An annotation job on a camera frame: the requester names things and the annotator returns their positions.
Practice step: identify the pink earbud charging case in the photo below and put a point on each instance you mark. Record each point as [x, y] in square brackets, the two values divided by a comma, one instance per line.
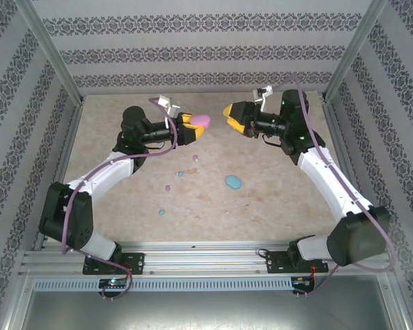
[200, 120]

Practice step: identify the blue earbud charging case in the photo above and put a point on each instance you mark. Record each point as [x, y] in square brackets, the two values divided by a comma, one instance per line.
[233, 183]

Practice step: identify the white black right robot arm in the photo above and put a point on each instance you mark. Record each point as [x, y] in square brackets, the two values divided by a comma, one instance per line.
[327, 178]

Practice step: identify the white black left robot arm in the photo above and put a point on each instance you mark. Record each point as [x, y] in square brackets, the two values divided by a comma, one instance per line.
[100, 175]

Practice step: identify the grey metal panel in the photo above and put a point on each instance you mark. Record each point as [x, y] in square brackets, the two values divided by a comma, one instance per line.
[206, 313]

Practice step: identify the aluminium side rail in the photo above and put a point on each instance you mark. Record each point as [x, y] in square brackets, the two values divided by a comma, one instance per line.
[70, 141]
[334, 120]

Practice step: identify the aluminium frame post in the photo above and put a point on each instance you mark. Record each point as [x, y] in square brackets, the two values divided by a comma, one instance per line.
[49, 48]
[354, 48]

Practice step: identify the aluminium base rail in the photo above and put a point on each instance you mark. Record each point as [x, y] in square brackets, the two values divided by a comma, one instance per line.
[199, 259]

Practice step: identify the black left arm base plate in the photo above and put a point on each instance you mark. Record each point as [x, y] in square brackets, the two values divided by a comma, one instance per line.
[134, 263]

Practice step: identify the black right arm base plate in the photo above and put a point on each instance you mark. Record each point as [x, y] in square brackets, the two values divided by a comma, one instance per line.
[278, 263]

